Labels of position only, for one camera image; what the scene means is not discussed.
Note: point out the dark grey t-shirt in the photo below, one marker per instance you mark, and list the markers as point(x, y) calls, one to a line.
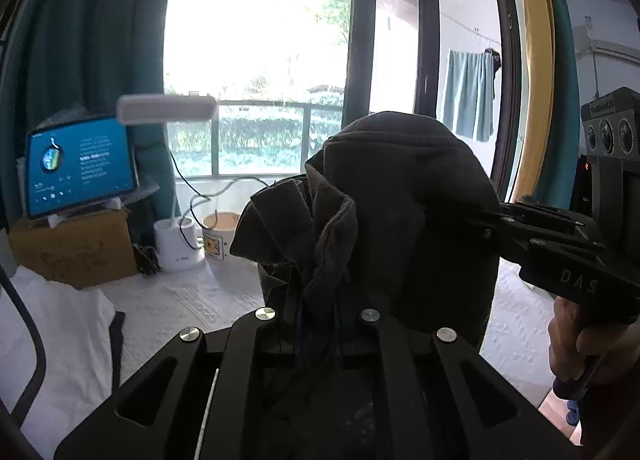
point(364, 256)

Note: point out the person right hand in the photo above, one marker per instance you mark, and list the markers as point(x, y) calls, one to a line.
point(571, 344)

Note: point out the hanging teal towel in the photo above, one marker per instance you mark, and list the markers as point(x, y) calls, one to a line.
point(468, 107)

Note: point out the cream cartoon mug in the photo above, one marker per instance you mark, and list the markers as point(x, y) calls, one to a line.
point(218, 234)

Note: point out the white desk lamp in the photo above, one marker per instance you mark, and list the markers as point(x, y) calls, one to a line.
point(176, 245)

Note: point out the brown cardboard box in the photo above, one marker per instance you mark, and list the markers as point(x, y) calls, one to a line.
point(83, 251)

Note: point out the blue screen tablet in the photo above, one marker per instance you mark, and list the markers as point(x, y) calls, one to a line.
point(77, 163)

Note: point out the white garment black trim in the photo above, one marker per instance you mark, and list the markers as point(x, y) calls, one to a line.
point(73, 326)

